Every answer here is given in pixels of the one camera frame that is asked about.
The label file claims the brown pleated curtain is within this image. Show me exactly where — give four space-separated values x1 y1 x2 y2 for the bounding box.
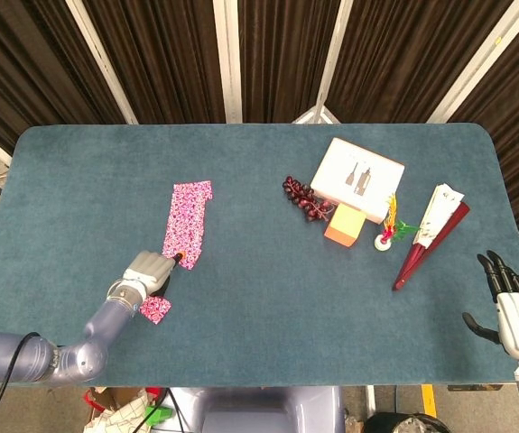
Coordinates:
0 0 519 283

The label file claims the colourful feather shuttlecock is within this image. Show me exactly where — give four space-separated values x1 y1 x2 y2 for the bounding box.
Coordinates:
373 192 422 252

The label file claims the pink patterned cloth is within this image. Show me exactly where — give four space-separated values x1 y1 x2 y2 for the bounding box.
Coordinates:
161 180 215 272

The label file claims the blue-grey robot torso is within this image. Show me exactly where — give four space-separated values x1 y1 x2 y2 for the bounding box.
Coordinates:
168 386 347 433

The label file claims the small pink patterned pouch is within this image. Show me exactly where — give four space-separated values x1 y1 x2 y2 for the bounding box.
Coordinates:
138 295 173 327

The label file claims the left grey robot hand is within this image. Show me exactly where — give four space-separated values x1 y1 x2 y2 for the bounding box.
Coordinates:
122 250 187 299

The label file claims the orange and yellow cube box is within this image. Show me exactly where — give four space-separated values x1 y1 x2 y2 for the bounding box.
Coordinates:
323 203 368 249

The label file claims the dark red folding fan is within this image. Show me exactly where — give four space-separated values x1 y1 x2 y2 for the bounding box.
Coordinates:
391 181 472 292

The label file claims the black plastic bag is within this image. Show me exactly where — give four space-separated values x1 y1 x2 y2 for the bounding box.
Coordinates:
361 411 450 433

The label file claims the dark red grape bunch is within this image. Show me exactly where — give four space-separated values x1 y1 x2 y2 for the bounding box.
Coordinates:
282 175 338 224

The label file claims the white printed cardboard box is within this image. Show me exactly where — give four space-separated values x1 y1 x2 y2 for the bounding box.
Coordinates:
309 137 406 226

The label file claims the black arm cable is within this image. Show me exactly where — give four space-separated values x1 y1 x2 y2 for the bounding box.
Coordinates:
0 332 43 433

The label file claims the cardboard box with clutter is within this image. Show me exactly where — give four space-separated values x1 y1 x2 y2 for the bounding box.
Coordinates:
81 385 172 433

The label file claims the teal table cloth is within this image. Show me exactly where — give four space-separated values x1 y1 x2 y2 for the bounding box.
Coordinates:
0 122 519 390

